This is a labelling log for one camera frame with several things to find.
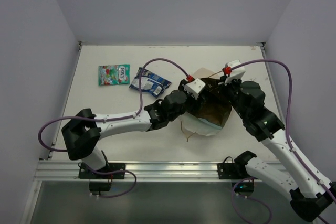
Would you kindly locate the teal Fox's candy bag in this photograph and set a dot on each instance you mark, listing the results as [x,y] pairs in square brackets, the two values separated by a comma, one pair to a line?
[112,75]

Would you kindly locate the olive brown snack bag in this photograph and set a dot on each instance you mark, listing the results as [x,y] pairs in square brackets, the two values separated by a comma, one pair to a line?
[215,114]

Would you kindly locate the left black base bracket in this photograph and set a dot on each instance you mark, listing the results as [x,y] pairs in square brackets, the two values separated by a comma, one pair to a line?
[101,183]

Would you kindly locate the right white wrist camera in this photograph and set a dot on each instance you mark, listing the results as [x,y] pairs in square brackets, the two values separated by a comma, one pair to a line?
[232,70]

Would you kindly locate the aluminium mounting rail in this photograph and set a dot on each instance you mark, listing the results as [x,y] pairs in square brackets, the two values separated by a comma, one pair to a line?
[179,171]

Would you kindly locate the dark brown snack bag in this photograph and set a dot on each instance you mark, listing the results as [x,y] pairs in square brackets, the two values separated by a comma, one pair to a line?
[211,89]

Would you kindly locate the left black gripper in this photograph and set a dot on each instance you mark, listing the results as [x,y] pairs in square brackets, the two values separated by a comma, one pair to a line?
[200,97]

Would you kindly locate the black base bracket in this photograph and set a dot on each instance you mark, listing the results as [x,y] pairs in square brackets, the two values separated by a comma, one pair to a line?
[101,183]
[235,169]

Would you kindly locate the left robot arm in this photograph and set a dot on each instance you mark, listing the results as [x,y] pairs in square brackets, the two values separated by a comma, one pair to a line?
[83,131]

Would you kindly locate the blue snack packet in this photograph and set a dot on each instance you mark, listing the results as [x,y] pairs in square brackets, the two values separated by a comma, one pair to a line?
[153,84]

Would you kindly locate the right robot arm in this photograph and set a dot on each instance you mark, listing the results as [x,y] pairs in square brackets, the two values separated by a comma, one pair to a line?
[307,189]

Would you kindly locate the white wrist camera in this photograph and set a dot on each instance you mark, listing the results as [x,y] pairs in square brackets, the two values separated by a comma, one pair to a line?
[195,87]
[232,70]

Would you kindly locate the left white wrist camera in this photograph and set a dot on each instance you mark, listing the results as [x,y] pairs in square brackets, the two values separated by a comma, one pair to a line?
[195,87]

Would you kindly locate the right black base bracket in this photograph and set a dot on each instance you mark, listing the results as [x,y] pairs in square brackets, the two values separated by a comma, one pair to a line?
[235,169]

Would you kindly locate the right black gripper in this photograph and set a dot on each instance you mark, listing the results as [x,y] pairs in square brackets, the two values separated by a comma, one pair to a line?
[223,88]

